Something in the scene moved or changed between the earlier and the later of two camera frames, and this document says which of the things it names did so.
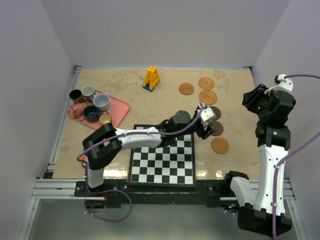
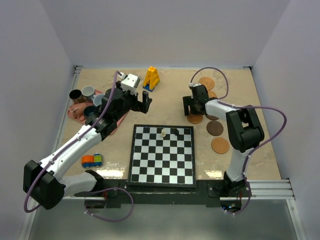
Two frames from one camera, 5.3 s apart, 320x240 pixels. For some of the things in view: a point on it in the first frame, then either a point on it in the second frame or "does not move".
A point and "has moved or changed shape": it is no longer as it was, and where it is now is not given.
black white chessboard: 173,165 does not move
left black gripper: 204,133 to 139,106
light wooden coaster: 186,88 has moved or changed shape
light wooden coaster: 220,145 does not move
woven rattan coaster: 206,83 does not move
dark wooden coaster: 217,127 does not move
